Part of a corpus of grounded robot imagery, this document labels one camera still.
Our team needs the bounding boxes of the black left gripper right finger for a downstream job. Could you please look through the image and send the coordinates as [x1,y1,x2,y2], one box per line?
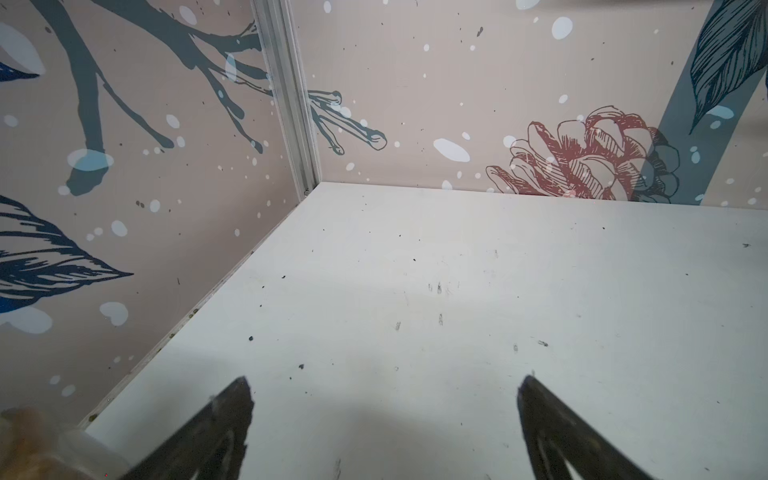
[517,375,652,480]

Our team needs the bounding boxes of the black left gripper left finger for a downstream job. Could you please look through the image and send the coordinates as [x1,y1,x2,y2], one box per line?
[123,376,254,480]

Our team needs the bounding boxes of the glass jar with amber contents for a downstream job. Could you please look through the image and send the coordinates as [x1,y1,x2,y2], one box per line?
[1,407,130,479]

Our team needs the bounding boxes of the aluminium frame corner post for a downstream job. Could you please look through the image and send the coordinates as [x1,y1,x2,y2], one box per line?
[251,0,320,199]

